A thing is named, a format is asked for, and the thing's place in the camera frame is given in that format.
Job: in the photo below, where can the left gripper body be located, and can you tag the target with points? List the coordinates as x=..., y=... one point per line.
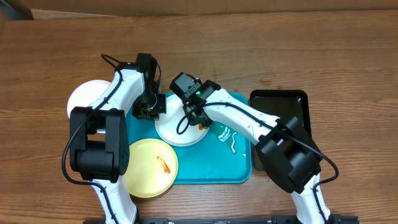
x=150, y=106

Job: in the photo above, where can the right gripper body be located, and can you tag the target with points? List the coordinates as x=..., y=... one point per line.
x=204, y=121

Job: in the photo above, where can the white plate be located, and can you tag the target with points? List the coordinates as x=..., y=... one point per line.
x=86, y=93
x=166, y=125

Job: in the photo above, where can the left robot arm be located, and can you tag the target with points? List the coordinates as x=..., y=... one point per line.
x=97, y=152

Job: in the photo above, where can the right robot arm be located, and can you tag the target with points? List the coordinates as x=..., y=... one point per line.
x=288, y=154

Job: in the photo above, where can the teal plastic tray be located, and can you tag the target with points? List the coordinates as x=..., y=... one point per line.
x=223, y=156

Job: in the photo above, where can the black water tray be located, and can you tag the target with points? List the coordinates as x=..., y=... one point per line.
x=283, y=103

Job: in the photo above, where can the yellow plate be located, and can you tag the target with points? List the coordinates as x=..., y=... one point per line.
x=152, y=169

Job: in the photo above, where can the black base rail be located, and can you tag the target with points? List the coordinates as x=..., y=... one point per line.
x=282, y=219

